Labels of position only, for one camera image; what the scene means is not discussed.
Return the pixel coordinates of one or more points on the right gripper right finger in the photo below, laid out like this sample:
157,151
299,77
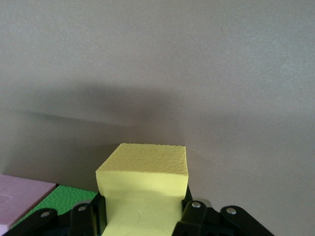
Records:
197,218

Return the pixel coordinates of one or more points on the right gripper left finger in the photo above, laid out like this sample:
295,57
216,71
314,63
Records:
81,221

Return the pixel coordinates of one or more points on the green foam cube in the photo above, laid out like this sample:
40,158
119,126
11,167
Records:
64,196

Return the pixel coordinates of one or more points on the yellow foam cube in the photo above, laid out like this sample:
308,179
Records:
142,186

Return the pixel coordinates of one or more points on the pink foam cube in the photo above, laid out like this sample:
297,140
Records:
22,196

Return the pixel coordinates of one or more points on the large table mat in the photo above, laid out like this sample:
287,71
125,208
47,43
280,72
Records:
157,73

